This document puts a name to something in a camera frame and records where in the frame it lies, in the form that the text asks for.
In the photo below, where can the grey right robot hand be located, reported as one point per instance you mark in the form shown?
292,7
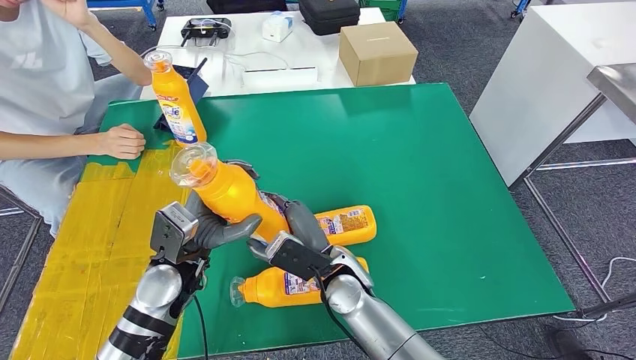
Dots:
305,223

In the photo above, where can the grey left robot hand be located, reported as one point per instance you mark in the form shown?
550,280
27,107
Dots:
213,233

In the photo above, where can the orange detergent bottle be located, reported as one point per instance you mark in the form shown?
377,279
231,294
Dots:
353,226
263,293
228,194
174,94

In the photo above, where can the person's right forearm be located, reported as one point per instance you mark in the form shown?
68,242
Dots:
49,145

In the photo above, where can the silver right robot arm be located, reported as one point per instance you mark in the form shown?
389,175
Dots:
367,318

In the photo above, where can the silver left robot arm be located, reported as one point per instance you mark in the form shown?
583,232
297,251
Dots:
154,293

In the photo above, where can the person's left forearm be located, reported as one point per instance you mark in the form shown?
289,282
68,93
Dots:
119,52

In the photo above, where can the green table mat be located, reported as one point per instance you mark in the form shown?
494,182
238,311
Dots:
372,149

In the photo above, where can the person's right hand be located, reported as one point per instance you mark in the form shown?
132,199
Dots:
121,141

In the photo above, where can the yellow tape patch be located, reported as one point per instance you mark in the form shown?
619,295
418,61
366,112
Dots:
74,238

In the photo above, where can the dark blue tablet case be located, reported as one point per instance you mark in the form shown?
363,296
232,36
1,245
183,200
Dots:
198,87

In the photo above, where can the white table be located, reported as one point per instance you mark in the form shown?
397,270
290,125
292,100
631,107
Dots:
313,52

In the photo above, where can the brown cardboard box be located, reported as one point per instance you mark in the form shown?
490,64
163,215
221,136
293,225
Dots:
377,57

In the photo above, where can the small white tissue box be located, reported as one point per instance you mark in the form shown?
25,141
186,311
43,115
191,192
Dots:
276,27

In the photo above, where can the black hard carrying case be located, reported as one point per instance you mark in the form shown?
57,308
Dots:
329,15

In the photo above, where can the black bag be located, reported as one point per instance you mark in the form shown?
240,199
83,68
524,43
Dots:
247,5

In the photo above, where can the green plastic crate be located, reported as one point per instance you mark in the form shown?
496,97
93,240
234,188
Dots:
380,5

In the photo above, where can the person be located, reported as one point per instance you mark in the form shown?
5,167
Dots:
39,74

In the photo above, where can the white cabinet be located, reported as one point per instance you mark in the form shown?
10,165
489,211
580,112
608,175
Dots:
536,84

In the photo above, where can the steel table top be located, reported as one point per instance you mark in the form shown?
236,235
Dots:
618,84

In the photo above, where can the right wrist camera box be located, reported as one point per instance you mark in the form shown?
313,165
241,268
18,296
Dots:
298,258

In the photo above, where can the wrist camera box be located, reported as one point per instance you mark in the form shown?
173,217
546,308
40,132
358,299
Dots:
171,231
298,258

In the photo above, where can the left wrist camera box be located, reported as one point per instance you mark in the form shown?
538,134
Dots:
171,231

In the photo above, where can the grey metal chair frame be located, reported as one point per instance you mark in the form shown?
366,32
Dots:
25,258

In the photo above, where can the blue metal cart frame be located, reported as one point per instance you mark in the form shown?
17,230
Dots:
402,9
149,11

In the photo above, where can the grey metal table frame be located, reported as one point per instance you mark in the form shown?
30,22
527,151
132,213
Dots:
571,131

